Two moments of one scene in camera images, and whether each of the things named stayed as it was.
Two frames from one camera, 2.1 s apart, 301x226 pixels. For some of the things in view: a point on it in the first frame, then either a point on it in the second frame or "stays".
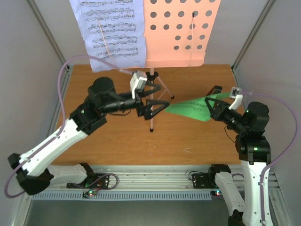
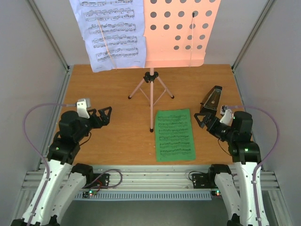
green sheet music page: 197,109 to 174,135
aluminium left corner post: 64,86 stays
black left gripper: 146,111 to 106,120
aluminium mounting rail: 157,178 stays
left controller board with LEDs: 90,192 stays
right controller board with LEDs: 217,193 stays
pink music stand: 177,33 stays
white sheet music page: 114,31 stays
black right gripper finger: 218,108 to 201,123
